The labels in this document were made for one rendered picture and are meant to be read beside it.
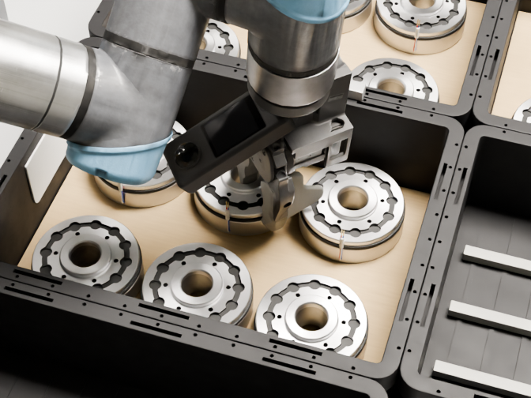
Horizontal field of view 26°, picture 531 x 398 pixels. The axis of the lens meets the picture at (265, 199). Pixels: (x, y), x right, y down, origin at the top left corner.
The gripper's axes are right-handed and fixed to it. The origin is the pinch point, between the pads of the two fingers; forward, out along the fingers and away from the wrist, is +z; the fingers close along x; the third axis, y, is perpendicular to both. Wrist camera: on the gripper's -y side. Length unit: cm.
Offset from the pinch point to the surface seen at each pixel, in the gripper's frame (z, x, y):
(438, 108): -8.0, -1.6, 18.3
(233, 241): 1.9, -1.8, -3.3
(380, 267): 0.7, -10.8, 8.1
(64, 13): 22, 49, -3
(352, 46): 4.7, 16.9, 20.6
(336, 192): -1.9, -2.9, 7.2
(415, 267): -10.2, -16.5, 6.6
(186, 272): -2.3, -5.0, -9.7
